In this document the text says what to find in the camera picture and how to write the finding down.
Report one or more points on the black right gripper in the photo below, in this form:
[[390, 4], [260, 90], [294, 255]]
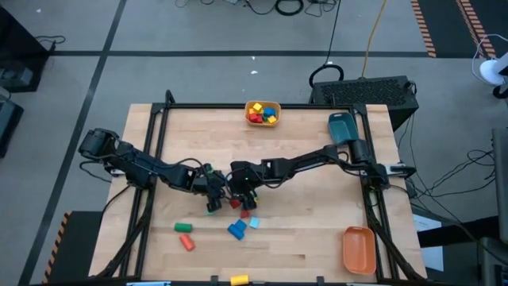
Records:
[[246, 178]]

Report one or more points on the green cylinder block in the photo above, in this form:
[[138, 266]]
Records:
[[183, 227]]

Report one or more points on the black equipment case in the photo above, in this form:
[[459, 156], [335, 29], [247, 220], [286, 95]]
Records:
[[8, 123]]

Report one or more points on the black stand beam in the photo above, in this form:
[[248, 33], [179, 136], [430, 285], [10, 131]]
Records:
[[448, 235]]

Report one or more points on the yellow cylinder block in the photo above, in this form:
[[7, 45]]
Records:
[[239, 280]]

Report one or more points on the blue cube block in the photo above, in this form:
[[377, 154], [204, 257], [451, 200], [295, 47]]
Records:
[[269, 112]]

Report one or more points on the black aluminium table frame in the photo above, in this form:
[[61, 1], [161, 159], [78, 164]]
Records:
[[309, 106]]

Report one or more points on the grey cart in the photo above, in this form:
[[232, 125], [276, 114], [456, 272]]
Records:
[[501, 178]]

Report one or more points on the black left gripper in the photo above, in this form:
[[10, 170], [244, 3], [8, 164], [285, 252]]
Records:
[[208, 182]]

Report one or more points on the black computer tower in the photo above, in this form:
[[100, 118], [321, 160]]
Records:
[[365, 93]]

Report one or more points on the light teal rectangular block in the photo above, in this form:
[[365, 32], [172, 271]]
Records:
[[254, 222]]

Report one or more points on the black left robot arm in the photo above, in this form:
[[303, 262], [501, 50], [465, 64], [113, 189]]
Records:
[[139, 163]]

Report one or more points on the white paper sheet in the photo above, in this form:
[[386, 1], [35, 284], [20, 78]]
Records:
[[430, 254]]

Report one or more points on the white round stand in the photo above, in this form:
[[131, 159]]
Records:
[[490, 71]]

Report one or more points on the blue cylinder block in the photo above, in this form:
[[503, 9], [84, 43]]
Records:
[[234, 233]]

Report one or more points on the orange plastic bin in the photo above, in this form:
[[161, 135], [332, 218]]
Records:
[[359, 250]]

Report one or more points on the black cabinet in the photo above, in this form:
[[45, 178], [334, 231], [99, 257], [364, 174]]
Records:
[[20, 43]]

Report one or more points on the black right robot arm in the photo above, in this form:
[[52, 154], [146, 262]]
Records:
[[301, 163]]

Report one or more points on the teal plastic bin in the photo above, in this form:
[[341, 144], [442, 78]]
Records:
[[341, 127]]

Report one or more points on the yellow cube block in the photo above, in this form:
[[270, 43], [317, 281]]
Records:
[[257, 106], [271, 119]]

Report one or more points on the yellow plastic bin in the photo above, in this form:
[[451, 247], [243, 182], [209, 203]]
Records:
[[262, 125]]

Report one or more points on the orange cylinder block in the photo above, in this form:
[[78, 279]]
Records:
[[187, 242]]

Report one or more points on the black mat striped edge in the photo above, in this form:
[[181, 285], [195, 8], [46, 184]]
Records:
[[79, 246], [444, 24], [501, 20]]

